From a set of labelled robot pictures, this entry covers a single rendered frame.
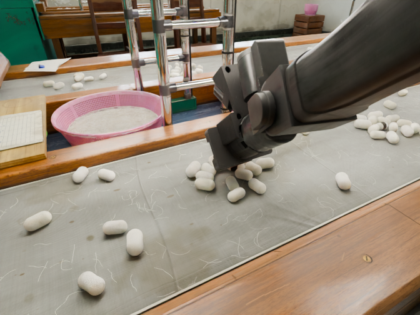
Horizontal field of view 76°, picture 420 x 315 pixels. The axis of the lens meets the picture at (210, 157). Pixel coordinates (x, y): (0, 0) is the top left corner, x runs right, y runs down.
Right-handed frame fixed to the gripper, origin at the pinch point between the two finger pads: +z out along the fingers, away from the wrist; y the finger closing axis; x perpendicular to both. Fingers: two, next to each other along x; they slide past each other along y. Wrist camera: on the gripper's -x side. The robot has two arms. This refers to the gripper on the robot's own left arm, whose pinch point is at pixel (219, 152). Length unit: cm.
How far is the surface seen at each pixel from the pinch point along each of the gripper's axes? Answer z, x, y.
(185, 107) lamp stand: 33.5, -20.2, -9.2
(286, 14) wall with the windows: 385, -294, -446
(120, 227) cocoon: -7.2, 6.6, 20.6
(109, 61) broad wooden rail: 58, -52, 6
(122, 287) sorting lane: -11.9, 12.8, 22.3
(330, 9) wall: 324, -257, -500
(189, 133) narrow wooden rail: 6.3, -6.2, 2.2
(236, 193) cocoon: -8.5, 7.5, 3.3
